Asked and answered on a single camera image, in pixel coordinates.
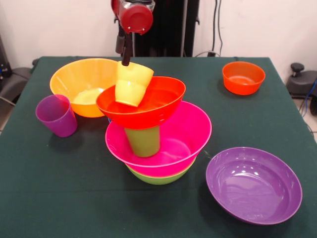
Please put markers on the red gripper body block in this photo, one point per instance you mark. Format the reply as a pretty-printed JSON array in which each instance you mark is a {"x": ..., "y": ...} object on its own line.
[{"x": 136, "y": 19}]

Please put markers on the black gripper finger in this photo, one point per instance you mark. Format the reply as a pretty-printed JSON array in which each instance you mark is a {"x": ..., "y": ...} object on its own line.
[
  {"x": 119, "y": 42},
  {"x": 126, "y": 52}
]

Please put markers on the yellow cup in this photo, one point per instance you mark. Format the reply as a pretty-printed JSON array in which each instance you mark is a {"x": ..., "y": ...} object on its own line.
[{"x": 131, "y": 84}]

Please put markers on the large red shallow bowl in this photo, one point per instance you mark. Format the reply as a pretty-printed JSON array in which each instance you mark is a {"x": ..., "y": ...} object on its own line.
[{"x": 158, "y": 114}]

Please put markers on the green cup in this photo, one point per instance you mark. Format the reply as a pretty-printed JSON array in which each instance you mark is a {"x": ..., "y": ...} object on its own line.
[{"x": 143, "y": 143}]

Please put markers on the large pink bowl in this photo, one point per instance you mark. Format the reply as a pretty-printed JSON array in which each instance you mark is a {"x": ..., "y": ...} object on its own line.
[{"x": 193, "y": 131}]

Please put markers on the large orange bowl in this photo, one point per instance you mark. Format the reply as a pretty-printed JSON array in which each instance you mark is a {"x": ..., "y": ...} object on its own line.
[{"x": 79, "y": 74}]

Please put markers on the purple cup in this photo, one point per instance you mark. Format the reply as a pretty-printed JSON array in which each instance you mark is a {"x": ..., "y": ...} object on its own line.
[{"x": 58, "y": 119}]

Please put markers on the black floor base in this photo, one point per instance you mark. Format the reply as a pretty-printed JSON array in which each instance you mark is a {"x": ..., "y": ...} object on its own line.
[
  {"x": 15, "y": 81},
  {"x": 302, "y": 84}
]

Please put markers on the small red bowl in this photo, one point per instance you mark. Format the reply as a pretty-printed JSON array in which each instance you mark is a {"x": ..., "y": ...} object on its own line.
[{"x": 244, "y": 79}]

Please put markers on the green bowl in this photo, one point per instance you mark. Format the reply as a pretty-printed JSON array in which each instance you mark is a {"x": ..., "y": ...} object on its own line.
[{"x": 158, "y": 179}]

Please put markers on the dark green tablecloth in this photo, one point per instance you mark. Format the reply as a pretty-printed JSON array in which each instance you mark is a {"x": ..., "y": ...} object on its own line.
[{"x": 148, "y": 210}]

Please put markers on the large purple shallow bowl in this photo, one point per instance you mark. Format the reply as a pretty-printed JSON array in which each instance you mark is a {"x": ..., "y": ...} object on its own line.
[{"x": 252, "y": 186}]

